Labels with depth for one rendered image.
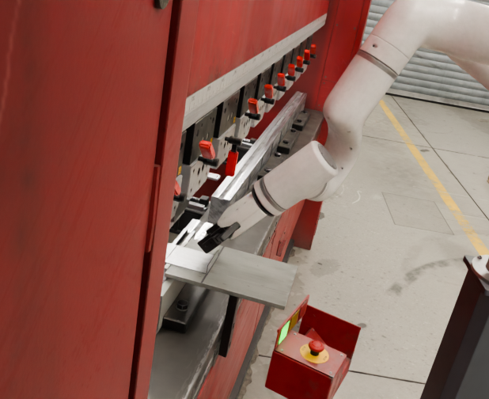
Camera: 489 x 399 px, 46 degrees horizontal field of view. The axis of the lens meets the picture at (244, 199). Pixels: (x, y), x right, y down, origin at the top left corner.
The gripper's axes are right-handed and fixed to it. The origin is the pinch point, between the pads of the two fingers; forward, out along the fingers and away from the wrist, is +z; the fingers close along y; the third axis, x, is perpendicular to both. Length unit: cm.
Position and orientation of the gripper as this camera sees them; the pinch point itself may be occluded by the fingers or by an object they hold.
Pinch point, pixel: (211, 237)
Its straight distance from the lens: 127.1
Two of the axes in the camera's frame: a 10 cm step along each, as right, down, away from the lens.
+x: 6.3, 7.7, 1.4
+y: -2.3, 3.6, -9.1
